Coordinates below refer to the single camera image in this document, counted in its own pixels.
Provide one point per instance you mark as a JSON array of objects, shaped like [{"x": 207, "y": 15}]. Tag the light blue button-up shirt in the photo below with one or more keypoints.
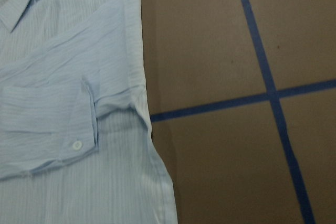
[{"x": 76, "y": 142}]

